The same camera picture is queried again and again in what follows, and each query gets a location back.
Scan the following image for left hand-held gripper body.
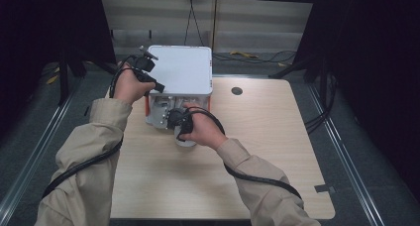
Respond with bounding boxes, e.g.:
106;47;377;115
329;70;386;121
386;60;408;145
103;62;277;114
131;45;159;75

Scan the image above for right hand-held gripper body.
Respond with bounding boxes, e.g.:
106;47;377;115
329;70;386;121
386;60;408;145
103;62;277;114
165;107;196;143

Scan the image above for white two-tier shoe rack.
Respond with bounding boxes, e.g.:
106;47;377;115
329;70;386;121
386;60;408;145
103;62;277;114
136;45;214;127

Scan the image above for person's left hand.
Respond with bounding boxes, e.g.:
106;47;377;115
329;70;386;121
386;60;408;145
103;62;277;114
112;60;157;106

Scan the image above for person's right hand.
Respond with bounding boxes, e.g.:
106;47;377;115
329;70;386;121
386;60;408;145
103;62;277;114
179;101;230;152

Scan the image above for black metal stand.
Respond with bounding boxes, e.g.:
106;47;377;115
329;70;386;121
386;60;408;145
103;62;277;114
267;52;331;85
56;49;125;106

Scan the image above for yellow floor tape strip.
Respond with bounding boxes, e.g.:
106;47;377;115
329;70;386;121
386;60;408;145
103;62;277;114
230;50;260;59

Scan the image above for dark curtain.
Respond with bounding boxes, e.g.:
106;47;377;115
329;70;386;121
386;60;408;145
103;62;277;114
291;0;420;200
0;0;117;135

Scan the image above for grey tape piece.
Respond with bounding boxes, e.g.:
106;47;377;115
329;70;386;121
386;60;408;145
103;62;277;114
313;183;337;194

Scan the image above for hanging black cable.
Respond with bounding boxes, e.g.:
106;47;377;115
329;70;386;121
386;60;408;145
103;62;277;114
183;0;206;48

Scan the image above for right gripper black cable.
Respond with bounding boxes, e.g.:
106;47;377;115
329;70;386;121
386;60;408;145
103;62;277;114
179;106;304;201

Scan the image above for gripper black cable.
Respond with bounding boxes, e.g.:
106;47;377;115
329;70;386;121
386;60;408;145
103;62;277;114
41;54;142;200
179;106;304;201

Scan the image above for black floor cables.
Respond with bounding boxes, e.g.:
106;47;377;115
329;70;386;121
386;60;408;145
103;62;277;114
212;50;298;67

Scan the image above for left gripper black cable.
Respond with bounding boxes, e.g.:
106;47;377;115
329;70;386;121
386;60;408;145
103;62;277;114
41;54;142;200

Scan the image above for metal floor rail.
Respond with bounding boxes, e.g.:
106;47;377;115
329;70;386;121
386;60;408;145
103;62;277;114
305;81;387;226
0;76;83;217

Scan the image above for black cable bundle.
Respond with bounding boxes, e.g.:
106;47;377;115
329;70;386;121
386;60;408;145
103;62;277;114
302;71;340;135

